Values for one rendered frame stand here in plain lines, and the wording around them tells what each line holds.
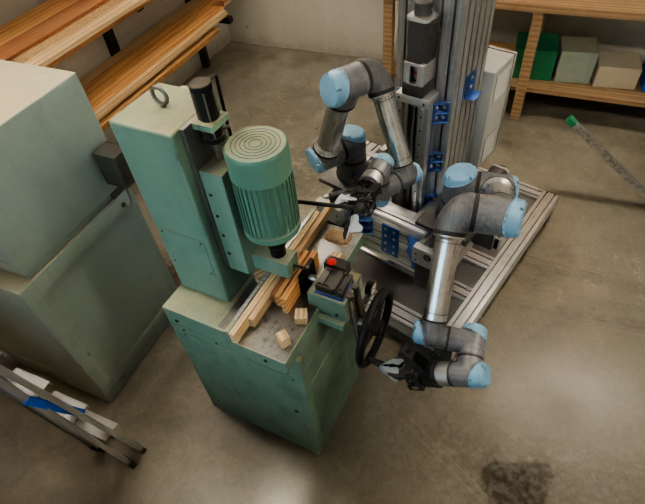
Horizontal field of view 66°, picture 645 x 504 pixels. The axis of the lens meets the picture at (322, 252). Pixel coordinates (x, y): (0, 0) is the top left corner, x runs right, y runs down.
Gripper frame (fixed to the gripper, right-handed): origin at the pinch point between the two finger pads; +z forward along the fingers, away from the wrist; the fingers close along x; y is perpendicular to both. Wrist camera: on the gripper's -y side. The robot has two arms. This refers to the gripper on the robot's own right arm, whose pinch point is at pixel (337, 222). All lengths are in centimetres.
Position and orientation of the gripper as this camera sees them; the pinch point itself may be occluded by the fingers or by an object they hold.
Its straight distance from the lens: 159.0
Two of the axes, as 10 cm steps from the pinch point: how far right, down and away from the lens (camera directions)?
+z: -4.4, 6.8, -5.9
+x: 2.2, 7.2, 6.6
